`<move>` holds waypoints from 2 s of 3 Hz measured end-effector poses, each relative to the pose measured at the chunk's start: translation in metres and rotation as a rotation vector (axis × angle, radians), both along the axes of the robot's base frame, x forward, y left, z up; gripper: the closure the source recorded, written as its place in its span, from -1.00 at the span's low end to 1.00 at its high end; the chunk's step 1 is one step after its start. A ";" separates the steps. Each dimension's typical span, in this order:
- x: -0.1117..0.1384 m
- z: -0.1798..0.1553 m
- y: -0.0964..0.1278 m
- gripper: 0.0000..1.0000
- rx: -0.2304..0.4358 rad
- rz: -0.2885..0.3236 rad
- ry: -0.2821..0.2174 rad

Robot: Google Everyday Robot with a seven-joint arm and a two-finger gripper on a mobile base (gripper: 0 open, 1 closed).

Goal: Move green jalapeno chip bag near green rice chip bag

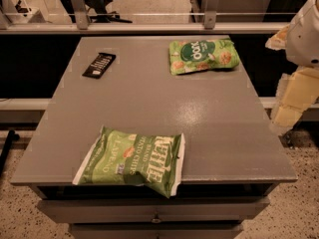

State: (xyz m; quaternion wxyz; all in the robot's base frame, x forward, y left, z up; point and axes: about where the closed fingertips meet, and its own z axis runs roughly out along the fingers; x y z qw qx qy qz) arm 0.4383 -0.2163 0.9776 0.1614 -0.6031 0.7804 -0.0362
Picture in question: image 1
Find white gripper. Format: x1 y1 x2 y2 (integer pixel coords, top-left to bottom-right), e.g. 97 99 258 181
265 0 319 127

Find green jalapeno chip bag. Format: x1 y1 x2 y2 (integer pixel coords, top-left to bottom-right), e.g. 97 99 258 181
73 126 185 198

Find green rice chip bag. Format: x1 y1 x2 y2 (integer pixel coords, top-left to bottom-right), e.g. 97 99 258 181
169 39 239 75

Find grey metal railing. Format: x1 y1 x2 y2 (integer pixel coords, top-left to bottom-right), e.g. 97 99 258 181
1 0 285 35

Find grey drawer cabinet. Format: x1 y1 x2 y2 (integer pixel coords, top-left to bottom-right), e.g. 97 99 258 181
12 37 296 239

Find black chocolate bar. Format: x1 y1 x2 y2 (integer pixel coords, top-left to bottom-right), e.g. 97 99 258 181
82 53 117 79

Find metal drawer knob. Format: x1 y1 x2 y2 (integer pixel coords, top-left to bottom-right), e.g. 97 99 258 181
151 213 161 224

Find black pole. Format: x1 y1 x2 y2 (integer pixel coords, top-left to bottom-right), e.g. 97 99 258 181
0 130 20 175

